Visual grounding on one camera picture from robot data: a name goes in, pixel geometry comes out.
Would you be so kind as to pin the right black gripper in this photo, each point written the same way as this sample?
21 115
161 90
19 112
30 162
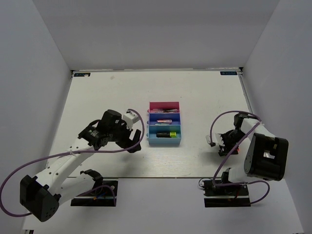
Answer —
225 149

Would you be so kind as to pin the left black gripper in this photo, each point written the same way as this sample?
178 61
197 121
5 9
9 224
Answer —
127 142

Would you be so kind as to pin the blue pen refill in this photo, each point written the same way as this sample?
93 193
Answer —
165 111

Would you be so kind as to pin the yellow highlighter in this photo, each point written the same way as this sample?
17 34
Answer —
166 134

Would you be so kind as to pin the pink eraser capsule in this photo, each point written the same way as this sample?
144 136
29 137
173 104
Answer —
165 121

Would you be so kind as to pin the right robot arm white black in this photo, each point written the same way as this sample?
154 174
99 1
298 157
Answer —
266 157

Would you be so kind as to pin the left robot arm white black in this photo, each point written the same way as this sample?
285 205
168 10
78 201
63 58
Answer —
43 193

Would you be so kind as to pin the dark blue bin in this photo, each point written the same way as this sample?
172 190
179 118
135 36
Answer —
154 117

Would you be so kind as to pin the light blue bin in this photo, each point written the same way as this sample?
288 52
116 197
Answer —
155 141

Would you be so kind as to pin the pink bin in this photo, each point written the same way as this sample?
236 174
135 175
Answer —
163 105

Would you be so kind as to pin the right corner label sticker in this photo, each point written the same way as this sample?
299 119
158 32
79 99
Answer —
228 73

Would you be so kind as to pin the corner label sticker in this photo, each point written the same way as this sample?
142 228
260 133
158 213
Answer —
82 74
228 73

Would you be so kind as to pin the left corner label sticker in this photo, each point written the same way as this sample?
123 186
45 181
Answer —
82 74

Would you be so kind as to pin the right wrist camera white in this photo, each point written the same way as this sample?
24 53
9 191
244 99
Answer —
215 139

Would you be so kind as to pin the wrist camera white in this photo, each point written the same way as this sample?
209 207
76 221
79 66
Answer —
215 139
130 118

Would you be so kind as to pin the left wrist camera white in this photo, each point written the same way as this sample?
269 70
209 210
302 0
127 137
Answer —
130 118

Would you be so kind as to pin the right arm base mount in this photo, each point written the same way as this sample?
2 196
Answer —
224 197

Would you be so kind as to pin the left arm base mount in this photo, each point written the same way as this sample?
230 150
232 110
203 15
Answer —
102 197

